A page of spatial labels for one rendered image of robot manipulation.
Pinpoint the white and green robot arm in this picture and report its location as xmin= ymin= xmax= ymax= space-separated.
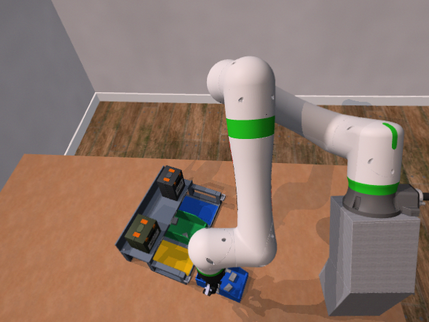
xmin=188 ymin=56 xmax=429 ymax=282

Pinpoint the green bin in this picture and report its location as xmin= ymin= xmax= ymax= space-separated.
xmin=165 ymin=210 xmax=206 ymax=244

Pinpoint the grey metal shelf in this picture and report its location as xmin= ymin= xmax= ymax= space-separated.
xmin=115 ymin=166 xmax=226 ymax=285

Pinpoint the blue bin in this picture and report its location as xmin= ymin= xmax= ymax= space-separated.
xmin=195 ymin=267 xmax=248 ymax=302

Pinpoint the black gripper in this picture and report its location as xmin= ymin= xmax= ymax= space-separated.
xmin=203 ymin=278 xmax=222 ymax=296

